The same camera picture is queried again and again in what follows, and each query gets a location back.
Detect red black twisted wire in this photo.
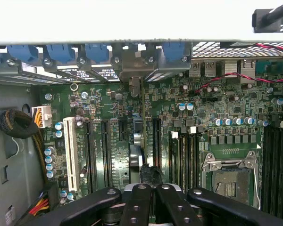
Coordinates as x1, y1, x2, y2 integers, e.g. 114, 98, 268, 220
194, 43, 283, 95

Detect white PCI expansion slot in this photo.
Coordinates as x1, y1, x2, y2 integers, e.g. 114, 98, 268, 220
63, 116, 76, 192

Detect red yellow power wires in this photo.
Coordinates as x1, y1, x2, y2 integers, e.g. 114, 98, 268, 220
29, 192, 50, 216

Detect green motherboard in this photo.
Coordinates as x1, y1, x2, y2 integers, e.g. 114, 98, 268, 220
39, 58, 283, 226

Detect open grey PC case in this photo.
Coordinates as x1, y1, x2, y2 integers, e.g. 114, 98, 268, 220
0, 37, 283, 87

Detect short PCIe expansion slot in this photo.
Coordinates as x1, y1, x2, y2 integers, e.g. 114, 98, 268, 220
118, 120, 128, 142

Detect blue slot retention clip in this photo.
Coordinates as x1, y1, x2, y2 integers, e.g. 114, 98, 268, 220
46, 44, 76, 64
84, 43, 109, 63
7, 44, 40, 63
162, 42, 186, 63

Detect black sleeved wire bundle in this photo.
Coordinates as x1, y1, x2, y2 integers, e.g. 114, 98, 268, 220
0, 109, 50, 184

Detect metal socket cover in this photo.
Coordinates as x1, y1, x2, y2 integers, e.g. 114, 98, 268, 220
201, 152, 260, 172

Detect white power connector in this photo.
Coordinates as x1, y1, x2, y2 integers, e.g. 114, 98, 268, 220
32, 105, 53, 128

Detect long PCIe expansion slot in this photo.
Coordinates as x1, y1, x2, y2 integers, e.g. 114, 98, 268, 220
100, 119, 113, 188
152, 117, 163, 169
83, 119, 98, 194

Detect CPU socket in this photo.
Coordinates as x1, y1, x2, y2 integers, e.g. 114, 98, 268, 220
201, 152, 261, 210

